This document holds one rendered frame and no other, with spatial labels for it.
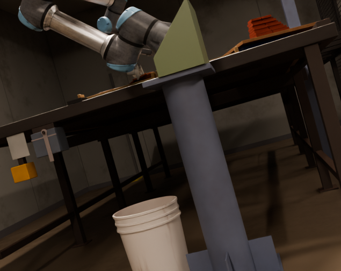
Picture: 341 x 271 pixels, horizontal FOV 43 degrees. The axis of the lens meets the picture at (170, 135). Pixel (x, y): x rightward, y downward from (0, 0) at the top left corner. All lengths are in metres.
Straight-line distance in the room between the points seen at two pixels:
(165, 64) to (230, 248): 0.75
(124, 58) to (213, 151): 0.53
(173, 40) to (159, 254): 0.88
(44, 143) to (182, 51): 0.90
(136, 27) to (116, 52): 0.13
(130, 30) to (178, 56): 0.26
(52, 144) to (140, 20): 0.77
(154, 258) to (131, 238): 0.13
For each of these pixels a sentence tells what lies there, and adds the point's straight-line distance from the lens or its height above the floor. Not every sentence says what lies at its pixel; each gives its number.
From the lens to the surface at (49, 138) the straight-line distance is 2.16.
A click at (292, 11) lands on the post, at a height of 1.36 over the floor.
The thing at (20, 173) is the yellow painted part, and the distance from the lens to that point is 2.26.
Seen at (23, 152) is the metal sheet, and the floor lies 0.76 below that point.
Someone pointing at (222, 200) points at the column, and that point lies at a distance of 1.70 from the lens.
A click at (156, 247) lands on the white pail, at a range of 1.85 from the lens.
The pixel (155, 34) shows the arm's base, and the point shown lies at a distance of 1.73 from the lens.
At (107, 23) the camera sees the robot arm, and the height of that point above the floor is 1.23.
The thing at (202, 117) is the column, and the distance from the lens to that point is 1.67.
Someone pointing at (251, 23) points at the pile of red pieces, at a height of 1.18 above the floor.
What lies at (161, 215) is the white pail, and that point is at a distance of 1.82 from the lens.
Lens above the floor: 0.67
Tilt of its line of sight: 1 degrees down
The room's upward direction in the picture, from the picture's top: 16 degrees counter-clockwise
